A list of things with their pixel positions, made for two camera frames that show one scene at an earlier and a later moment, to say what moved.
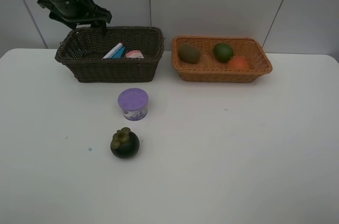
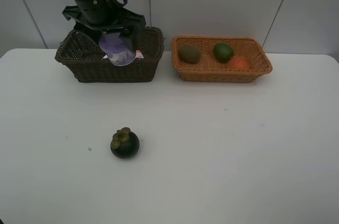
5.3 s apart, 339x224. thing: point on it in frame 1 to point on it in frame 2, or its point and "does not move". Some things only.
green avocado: (223, 52) does not move
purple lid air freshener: (133, 102) to (116, 49)
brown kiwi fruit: (189, 53) does not move
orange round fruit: (239, 63) does not move
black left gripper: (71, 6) to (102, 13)
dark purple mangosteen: (125, 144) does not move
